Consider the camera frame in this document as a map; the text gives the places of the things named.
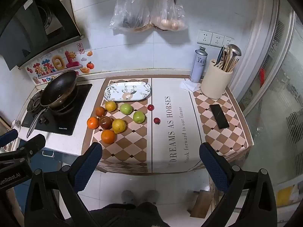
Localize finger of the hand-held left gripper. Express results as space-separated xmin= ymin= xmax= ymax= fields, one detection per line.
xmin=0 ymin=129 xmax=19 ymax=145
xmin=0 ymin=134 xmax=46 ymax=162

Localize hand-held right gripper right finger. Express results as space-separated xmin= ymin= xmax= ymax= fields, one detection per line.
xmin=199 ymin=142 xmax=281 ymax=227

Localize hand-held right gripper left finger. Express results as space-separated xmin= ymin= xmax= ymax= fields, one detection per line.
xmin=24 ymin=142 xmax=103 ymax=227

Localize large orange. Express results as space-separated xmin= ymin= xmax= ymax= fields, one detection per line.
xmin=101 ymin=130 xmax=116 ymax=145

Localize small orange tangerine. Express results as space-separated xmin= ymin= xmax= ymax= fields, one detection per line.
xmin=87 ymin=117 xmax=99 ymax=130

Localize brownish apple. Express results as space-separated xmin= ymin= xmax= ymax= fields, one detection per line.
xmin=99 ymin=116 xmax=113 ymax=130

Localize yellow citrus fruit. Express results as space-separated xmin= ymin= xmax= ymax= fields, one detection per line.
xmin=112 ymin=119 xmax=126 ymax=134
xmin=105 ymin=101 xmax=117 ymax=113

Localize green apple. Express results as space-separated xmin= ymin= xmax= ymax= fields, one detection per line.
xmin=120 ymin=103 xmax=132 ymax=115
xmin=133 ymin=111 xmax=145 ymax=124

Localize floral oval plate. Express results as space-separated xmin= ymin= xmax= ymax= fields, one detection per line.
xmin=104 ymin=81 xmax=152 ymax=102

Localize blue cabinet drawer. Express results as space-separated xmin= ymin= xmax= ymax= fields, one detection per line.
xmin=28 ymin=144 xmax=82 ymax=178

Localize wooden stool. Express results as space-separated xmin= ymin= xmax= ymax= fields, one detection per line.
xmin=188 ymin=189 xmax=213 ymax=219

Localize black gas stove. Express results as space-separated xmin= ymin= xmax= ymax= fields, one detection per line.
xmin=21 ymin=83 xmax=93 ymax=136

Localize black smartphone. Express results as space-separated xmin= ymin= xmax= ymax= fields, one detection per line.
xmin=209 ymin=104 xmax=230 ymax=130

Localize grey slipper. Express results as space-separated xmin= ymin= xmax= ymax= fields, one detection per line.
xmin=122 ymin=190 xmax=136 ymax=204
xmin=145 ymin=190 xmax=159 ymax=204

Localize black frying pan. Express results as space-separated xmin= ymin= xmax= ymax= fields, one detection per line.
xmin=26 ymin=70 xmax=78 ymax=139

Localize person's dark trousers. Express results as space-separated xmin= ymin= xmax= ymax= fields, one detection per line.
xmin=90 ymin=202 xmax=166 ymax=227

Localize yellow bag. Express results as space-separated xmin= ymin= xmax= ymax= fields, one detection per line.
xmin=276 ymin=186 xmax=295 ymax=206

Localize cream utensil holder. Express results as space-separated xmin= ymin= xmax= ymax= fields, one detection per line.
xmin=200 ymin=59 xmax=233 ymax=100

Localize white tissue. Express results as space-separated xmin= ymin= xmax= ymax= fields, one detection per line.
xmin=181 ymin=79 xmax=200 ymax=92

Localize glass sliding door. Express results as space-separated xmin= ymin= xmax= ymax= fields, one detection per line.
xmin=237 ymin=0 xmax=303 ymax=194

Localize grey spray can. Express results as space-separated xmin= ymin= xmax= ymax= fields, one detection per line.
xmin=189 ymin=46 xmax=209 ymax=83

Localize bundle of chopsticks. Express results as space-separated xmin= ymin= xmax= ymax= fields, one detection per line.
xmin=221 ymin=46 xmax=240 ymax=72

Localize black range hood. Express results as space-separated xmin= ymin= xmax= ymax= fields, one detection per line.
xmin=0 ymin=0 xmax=84 ymax=70

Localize metal ladle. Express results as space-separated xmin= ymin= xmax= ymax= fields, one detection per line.
xmin=227 ymin=44 xmax=242 ymax=72

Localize clear plastic bag of eggs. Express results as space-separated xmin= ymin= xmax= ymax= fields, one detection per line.
xmin=150 ymin=0 xmax=188 ymax=32

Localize colourful wall sticker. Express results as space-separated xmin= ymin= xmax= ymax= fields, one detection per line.
xmin=25 ymin=44 xmax=94 ymax=86

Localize dark utensil handle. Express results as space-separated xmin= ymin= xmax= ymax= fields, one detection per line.
xmin=214 ymin=46 xmax=225 ymax=67

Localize white wall socket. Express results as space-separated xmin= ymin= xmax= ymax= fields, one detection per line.
xmin=210 ymin=33 xmax=224 ymax=47
xmin=223 ymin=36 xmax=235 ymax=49
xmin=197 ymin=30 xmax=212 ymax=46

